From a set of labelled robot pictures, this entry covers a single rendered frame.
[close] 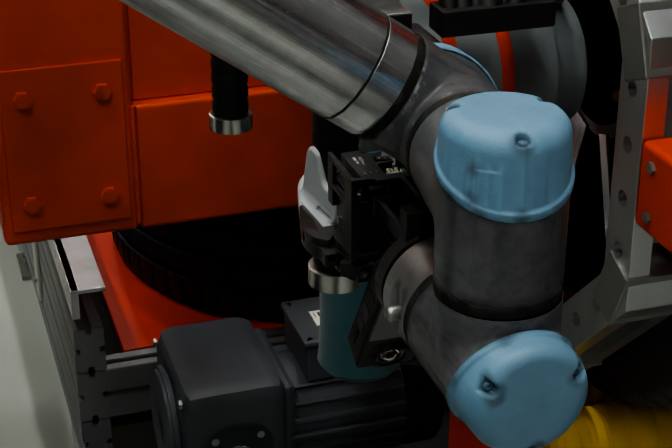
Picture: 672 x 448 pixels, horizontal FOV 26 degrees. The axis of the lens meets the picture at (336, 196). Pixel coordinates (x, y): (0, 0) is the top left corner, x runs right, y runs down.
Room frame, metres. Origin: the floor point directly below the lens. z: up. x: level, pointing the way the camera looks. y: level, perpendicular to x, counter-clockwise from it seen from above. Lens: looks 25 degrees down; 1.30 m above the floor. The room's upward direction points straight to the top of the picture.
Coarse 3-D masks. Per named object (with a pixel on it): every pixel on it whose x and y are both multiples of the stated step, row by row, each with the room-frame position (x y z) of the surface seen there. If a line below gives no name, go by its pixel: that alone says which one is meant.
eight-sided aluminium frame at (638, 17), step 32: (640, 0) 1.01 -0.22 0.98; (640, 32) 1.00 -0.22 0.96; (640, 64) 1.00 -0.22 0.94; (640, 96) 1.00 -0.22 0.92; (640, 128) 0.99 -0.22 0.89; (640, 160) 0.99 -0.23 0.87; (608, 224) 1.03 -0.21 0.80; (608, 256) 1.02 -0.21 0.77; (640, 256) 0.99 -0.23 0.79; (608, 288) 1.01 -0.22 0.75; (640, 288) 0.99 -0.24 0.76; (576, 320) 1.07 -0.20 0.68; (608, 320) 1.01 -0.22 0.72; (640, 320) 1.05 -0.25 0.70; (576, 352) 1.08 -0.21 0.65; (608, 352) 1.11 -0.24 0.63
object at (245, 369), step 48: (192, 336) 1.51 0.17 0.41; (240, 336) 1.51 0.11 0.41; (288, 336) 1.54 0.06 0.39; (192, 384) 1.41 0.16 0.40; (240, 384) 1.41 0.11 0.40; (288, 384) 1.44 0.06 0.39; (336, 384) 1.48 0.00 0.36; (384, 384) 1.49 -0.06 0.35; (432, 384) 1.50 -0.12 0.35; (192, 432) 1.38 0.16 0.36; (240, 432) 1.40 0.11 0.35; (288, 432) 1.43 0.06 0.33; (336, 432) 1.46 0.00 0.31; (384, 432) 1.47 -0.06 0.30; (432, 432) 1.50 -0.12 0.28
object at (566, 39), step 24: (408, 0) 1.22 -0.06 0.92; (432, 0) 1.22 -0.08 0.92; (576, 24) 1.23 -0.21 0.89; (480, 48) 1.18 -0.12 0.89; (504, 48) 1.18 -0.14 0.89; (528, 48) 1.19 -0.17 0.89; (552, 48) 1.20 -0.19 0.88; (576, 48) 1.21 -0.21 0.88; (504, 72) 1.18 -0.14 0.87; (528, 72) 1.18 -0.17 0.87; (552, 72) 1.19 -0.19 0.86; (576, 72) 1.21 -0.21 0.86; (552, 96) 1.19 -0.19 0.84; (576, 96) 1.21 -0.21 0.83; (360, 144) 1.16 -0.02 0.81
